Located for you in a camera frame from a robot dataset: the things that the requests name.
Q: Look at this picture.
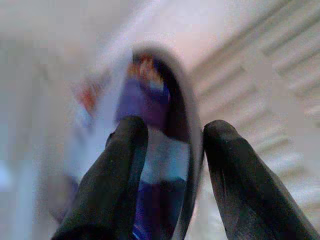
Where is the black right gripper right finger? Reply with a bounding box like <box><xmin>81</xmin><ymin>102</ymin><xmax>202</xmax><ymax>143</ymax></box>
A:
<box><xmin>203</xmin><ymin>119</ymin><xmax>320</xmax><ymax>240</ymax></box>

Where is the metal bowl with purple packets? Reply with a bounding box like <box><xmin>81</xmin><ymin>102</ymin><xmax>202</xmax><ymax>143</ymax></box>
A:
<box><xmin>113</xmin><ymin>41</ymin><xmax>205</xmax><ymax>240</ymax></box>

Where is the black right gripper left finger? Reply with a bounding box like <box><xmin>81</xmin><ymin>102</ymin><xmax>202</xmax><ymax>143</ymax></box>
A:
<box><xmin>51</xmin><ymin>115</ymin><xmax>150</xmax><ymax>240</ymax></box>

